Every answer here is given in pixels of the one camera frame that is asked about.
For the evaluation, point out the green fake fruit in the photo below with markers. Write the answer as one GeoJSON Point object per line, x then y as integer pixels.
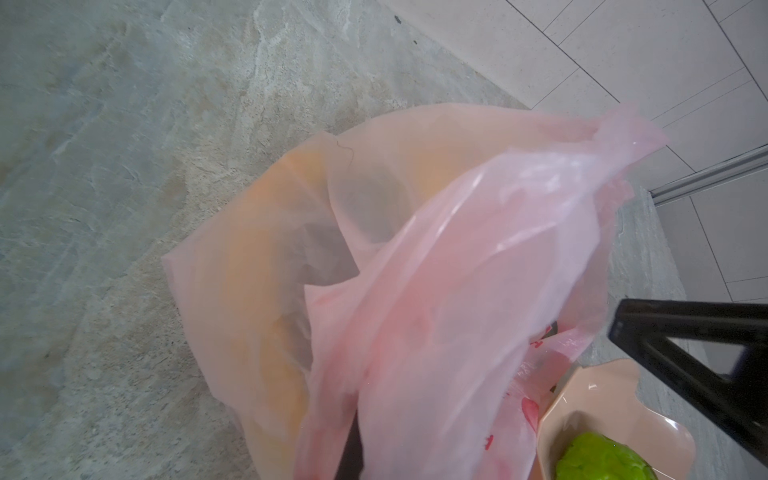
{"type": "Point", "coordinates": [592, 456]}

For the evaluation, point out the yellow fake banana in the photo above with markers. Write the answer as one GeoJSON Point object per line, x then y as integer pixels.
{"type": "Point", "coordinates": [254, 262]}

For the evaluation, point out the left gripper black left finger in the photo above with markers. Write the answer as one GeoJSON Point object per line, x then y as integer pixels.
{"type": "Point", "coordinates": [351, 463]}

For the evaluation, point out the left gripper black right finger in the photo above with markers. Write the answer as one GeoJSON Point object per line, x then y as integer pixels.
{"type": "Point", "coordinates": [735, 402]}

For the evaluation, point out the pink scalloped bowl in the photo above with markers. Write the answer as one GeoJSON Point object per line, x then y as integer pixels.
{"type": "Point", "coordinates": [603, 399]}

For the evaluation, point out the pink plastic bag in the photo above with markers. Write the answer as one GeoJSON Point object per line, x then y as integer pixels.
{"type": "Point", "coordinates": [481, 236]}

